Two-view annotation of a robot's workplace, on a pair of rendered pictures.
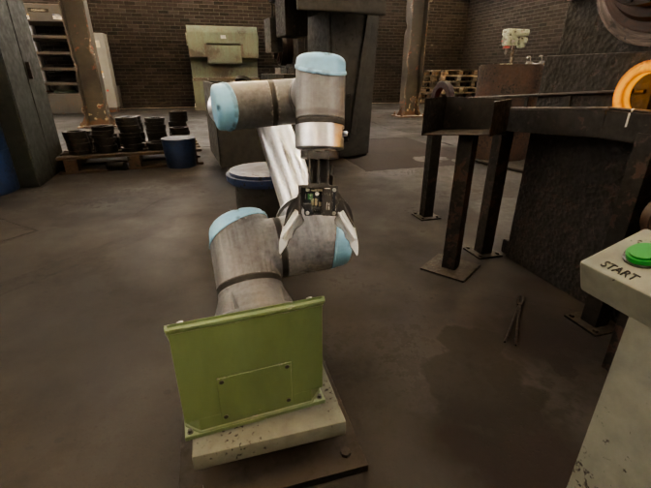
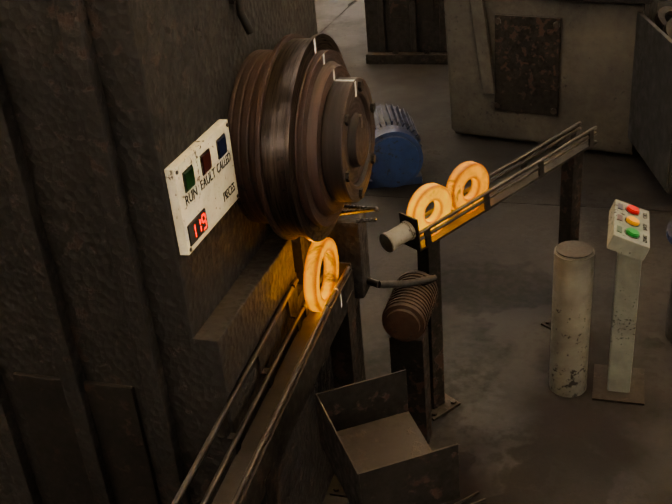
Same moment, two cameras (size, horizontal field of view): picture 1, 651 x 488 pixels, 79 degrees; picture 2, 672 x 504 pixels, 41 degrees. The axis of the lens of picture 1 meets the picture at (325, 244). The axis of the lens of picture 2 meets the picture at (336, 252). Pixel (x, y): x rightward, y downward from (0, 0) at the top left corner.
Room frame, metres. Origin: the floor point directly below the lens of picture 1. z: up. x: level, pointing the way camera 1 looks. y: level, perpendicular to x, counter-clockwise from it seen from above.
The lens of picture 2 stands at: (2.80, 0.22, 1.87)
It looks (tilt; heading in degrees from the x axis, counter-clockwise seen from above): 29 degrees down; 215
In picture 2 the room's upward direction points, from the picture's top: 5 degrees counter-clockwise
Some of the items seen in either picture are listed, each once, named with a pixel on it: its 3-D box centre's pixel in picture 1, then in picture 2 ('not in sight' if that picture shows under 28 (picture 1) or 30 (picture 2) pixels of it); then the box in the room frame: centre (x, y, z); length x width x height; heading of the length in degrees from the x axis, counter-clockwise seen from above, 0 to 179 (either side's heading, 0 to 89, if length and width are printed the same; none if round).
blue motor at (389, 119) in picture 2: not in sight; (387, 143); (-0.81, -1.97, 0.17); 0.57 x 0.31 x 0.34; 36
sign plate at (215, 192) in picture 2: not in sight; (205, 184); (1.59, -0.94, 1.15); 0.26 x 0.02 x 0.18; 16
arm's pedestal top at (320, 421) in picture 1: (263, 390); not in sight; (0.74, 0.15, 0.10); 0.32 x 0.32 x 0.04; 16
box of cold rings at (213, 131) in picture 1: (269, 123); not in sight; (3.68, 0.50, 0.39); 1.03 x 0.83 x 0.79; 110
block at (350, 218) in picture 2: not in sight; (347, 254); (1.01, -1.02, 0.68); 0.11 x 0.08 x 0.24; 106
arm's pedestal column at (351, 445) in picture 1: (264, 409); not in sight; (0.74, 0.15, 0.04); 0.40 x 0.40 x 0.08; 16
